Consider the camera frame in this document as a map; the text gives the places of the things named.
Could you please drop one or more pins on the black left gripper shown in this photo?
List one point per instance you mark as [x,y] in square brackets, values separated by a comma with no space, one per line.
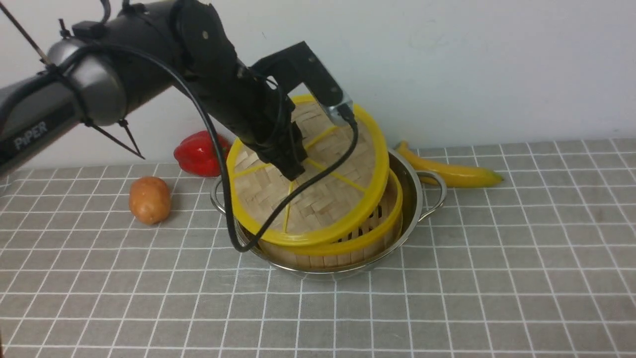
[244,103]

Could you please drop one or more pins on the yellow woven bamboo steamer lid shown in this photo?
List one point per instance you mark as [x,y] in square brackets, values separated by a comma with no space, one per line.
[331,207]

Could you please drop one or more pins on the yellow rimmed bamboo steamer basket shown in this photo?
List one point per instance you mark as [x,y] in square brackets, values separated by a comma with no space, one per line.
[371,237]

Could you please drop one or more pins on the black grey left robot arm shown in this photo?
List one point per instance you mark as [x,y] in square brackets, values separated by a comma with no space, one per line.
[102,71]

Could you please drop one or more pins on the stainless steel pot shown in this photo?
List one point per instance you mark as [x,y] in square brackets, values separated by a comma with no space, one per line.
[412,213]

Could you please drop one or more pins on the red bell pepper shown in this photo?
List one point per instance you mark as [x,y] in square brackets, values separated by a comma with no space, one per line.
[196,155]

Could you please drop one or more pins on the brown potato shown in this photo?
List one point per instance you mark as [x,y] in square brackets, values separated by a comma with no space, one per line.
[150,200]

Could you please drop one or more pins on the yellow banana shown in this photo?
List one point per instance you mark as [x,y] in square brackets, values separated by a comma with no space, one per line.
[454,176]

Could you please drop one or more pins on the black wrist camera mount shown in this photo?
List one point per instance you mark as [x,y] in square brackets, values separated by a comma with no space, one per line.
[297,65]

